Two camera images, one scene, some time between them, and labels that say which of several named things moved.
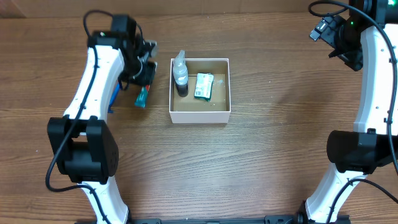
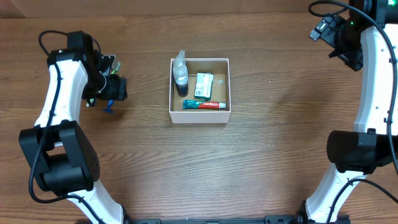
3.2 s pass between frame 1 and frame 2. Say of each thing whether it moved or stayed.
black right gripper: stayed
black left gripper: moved
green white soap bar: stayed
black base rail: stayed
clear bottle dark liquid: stayed
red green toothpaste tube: moved
